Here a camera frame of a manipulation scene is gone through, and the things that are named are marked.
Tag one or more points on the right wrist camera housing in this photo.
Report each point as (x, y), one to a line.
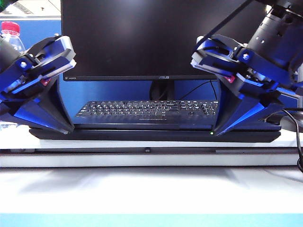
(220, 46)

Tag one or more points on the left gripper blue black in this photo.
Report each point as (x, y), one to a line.
(19, 78)

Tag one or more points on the black laptop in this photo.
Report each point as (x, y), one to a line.
(142, 136)

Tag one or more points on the black computer keyboard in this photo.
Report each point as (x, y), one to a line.
(142, 108)

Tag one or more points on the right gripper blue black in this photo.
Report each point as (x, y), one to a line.
(260, 71)

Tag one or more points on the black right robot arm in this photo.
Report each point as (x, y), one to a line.
(274, 30)

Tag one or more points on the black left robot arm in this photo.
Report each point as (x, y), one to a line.
(7, 54)

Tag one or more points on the black computer monitor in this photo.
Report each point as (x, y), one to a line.
(142, 40)

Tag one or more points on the blue office partition panel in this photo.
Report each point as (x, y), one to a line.
(118, 91)

